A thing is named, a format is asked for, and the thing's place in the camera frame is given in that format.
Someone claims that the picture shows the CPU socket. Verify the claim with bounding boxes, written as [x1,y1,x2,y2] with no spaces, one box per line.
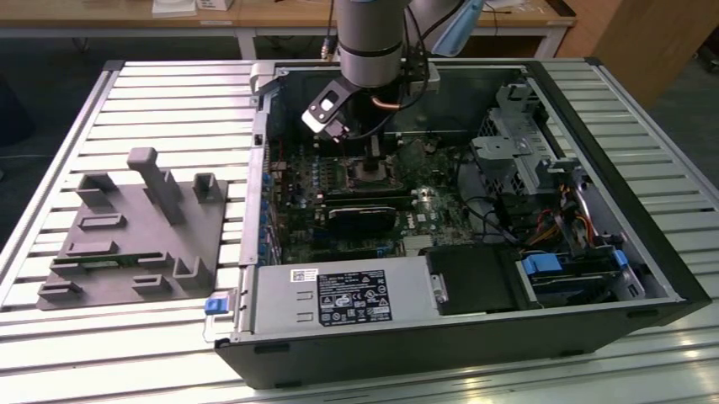
[343,155,407,189]

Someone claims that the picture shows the black RAM stick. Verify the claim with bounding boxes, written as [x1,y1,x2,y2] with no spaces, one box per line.
[325,189,413,199]

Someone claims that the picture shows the black graphics card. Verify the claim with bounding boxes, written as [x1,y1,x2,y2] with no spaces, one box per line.
[325,204,402,239]

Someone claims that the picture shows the green motherboard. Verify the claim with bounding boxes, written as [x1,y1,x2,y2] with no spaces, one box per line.
[263,134,490,266]

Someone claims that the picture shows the small silver heat sink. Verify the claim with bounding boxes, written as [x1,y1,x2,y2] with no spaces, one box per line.
[403,235,438,256]

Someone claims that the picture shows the grey metal drive cage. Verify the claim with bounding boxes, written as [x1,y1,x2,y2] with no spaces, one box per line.
[469,82,586,195]

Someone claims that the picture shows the black plastic shroud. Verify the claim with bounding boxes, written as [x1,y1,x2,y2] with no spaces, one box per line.
[418,243,533,316]

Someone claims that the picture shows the silver power supply unit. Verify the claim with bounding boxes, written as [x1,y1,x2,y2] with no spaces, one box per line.
[241,256,451,338]

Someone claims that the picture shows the hard disk in blue carrier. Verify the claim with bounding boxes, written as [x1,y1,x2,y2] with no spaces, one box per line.
[519,250,631,306]

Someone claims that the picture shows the blue case latch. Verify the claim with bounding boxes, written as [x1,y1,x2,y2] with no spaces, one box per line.
[203,295,233,316]

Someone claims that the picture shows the grey parts rack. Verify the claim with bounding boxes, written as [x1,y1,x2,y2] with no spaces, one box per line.
[34,146,231,312]

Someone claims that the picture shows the black open PC case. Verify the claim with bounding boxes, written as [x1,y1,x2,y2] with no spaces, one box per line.
[213,58,714,391]

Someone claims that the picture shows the white box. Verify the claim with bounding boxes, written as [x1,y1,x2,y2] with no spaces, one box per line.
[151,0,199,19]

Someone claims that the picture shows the green RAM stick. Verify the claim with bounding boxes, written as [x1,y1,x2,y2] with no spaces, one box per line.
[71,255,140,268]

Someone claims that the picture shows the wooden cabinet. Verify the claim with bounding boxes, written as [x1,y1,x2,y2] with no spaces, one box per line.
[593,0,719,109]

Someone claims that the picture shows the wooden desk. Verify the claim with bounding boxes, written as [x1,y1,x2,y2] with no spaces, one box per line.
[0,0,578,60]

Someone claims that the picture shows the white rounded wrist camera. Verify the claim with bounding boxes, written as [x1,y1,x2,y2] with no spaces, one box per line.
[301,77,362,145]

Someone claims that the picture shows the small silver wrist camera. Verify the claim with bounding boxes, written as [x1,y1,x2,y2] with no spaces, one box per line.
[406,62,442,98]

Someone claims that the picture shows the black wire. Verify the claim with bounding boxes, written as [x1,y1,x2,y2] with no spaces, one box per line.
[455,151,527,247]

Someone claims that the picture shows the coloured wire bundle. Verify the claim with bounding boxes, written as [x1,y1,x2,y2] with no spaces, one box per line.
[527,184,598,247]

